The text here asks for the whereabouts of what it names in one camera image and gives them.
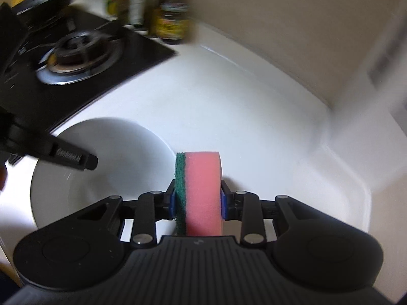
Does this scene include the black glass gas cooktop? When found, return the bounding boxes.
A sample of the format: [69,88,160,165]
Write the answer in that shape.
[0,8,177,166]

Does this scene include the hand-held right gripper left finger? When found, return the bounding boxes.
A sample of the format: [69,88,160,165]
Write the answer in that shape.
[77,179,177,249]

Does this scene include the pink and green sponge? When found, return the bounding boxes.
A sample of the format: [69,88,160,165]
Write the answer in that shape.
[174,151,224,237]

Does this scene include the white bowl with grey pattern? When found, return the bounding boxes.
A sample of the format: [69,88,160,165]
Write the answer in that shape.
[30,117,177,229]

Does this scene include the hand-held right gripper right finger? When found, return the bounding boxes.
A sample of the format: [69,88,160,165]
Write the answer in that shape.
[220,180,319,247]

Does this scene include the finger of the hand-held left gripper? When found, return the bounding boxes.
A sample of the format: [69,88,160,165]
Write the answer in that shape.
[8,122,99,172]

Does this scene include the metal gas burner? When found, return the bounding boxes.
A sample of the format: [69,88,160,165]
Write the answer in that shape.
[36,30,124,86]

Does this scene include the black frying pan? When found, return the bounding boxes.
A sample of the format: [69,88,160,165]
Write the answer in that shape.
[13,0,75,17]

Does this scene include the green lid jar yellow label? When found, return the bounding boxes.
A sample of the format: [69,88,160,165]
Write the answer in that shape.
[156,3,191,45]

